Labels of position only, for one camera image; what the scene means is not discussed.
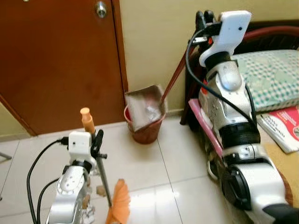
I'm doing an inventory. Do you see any dustpan with long red handle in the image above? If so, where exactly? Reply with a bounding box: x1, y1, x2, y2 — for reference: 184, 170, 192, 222
124, 44, 193, 132

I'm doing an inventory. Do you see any orange broom with grey stick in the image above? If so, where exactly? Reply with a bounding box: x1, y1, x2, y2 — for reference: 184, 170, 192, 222
79, 107, 132, 224

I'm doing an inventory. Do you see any red plastic waste basket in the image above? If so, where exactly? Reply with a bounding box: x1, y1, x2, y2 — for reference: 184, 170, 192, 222
123, 105, 167, 145

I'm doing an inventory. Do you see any white paper scrap pile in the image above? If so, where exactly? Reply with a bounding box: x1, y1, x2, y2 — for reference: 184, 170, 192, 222
70, 205, 95, 224

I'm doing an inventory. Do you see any green checkered pillow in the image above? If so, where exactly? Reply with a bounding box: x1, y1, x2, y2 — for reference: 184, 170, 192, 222
231, 49, 299, 113

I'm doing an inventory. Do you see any brown wooden door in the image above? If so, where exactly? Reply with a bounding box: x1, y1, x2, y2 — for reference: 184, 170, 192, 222
0, 0, 123, 136

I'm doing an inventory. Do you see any red and white book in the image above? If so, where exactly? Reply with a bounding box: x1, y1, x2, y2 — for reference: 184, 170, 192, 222
256, 106, 299, 154

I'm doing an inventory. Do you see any silver round door knob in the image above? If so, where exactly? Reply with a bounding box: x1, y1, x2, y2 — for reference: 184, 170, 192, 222
95, 0, 108, 19

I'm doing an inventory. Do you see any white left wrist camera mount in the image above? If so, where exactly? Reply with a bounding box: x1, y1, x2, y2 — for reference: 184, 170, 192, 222
68, 131, 92, 165

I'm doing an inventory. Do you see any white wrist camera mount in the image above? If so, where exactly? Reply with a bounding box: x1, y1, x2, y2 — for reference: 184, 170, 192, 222
199, 10, 252, 69
68, 131, 92, 165

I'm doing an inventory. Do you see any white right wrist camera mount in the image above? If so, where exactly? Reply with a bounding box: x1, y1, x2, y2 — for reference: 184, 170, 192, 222
199, 10, 252, 69

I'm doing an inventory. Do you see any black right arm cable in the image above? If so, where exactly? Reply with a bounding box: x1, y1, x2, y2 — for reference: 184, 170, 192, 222
185, 28, 258, 133

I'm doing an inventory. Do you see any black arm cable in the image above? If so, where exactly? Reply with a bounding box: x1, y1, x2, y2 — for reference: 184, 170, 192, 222
185, 28, 258, 133
26, 137, 71, 224

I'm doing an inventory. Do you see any dark bed headboard red rail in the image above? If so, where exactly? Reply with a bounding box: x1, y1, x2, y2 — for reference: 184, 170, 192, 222
181, 20, 299, 126

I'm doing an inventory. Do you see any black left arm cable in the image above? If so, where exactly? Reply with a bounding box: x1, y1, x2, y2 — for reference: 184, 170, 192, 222
26, 137, 71, 224

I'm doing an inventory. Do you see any brown wooden door frame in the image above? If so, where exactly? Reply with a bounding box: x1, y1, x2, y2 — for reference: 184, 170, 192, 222
111, 0, 129, 94

